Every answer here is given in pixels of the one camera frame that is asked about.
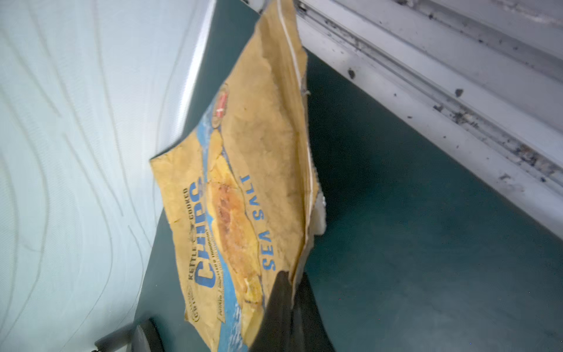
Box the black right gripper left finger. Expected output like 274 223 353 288
249 271 293 352

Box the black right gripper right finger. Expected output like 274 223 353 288
290 273 334 352

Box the blue Sea Salt chips bag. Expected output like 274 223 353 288
150 1 324 351

